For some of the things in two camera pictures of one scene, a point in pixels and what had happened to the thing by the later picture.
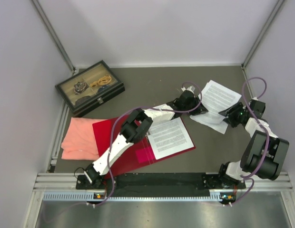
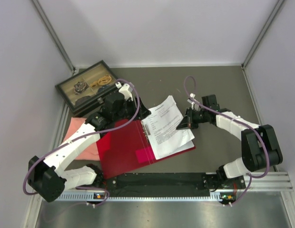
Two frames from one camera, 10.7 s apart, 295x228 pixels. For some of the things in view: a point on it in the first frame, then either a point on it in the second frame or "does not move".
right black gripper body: x=235 y=117 → x=197 y=117
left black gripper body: x=192 y=104 → x=128 y=111
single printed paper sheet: x=169 y=137 does not move
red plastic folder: x=138 y=156 does not move
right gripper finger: x=226 y=112 → x=185 y=123
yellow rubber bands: x=103 y=80 does not move
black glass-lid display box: x=90 y=88 does not move
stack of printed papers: x=215 y=98 → x=160 y=129
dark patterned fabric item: x=80 y=87 does not move
